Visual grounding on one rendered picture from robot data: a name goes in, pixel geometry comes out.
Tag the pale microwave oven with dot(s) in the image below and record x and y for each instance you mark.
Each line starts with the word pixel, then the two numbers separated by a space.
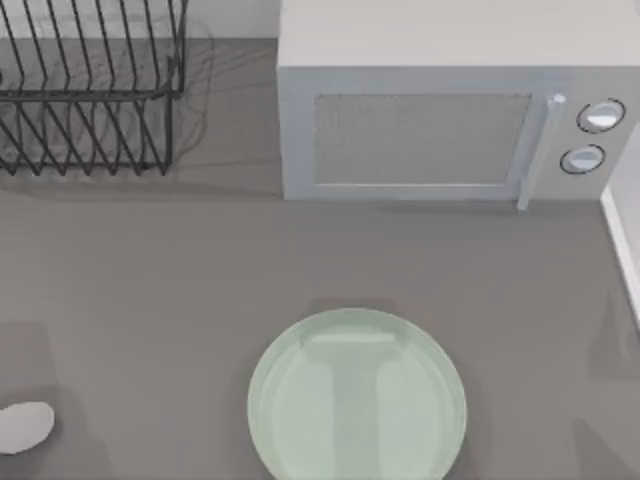
pixel 450 45

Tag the microwave oven door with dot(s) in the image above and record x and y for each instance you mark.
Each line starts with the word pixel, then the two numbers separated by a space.
pixel 420 140

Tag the pale green round plate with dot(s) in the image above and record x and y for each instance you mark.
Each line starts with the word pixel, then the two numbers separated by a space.
pixel 357 400

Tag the large microwave knob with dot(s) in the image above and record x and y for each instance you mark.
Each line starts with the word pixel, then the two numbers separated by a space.
pixel 601 116

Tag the small microwave knob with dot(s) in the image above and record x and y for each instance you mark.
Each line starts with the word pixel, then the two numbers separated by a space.
pixel 582 160

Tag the pale grey rounded box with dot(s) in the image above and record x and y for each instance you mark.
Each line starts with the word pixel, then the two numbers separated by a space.
pixel 22 426

